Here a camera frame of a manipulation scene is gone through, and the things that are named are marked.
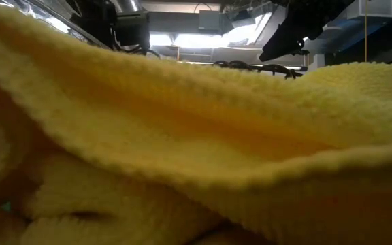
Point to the white ceiling box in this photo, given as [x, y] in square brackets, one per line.
[374, 7]

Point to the yellow microfiber towel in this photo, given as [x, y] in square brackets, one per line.
[196, 136]

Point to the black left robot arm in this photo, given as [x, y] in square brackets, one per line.
[131, 29]

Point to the yellow hanging pole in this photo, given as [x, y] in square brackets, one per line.
[365, 37]

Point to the grey ceiling box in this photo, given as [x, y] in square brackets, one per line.
[209, 20]

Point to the silver rectangular air duct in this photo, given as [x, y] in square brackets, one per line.
[270, 20]

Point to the shiny silver ceiling duct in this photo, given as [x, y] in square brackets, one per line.
[46, 20]

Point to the silver round air duct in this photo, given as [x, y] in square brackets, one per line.
[128, 5]

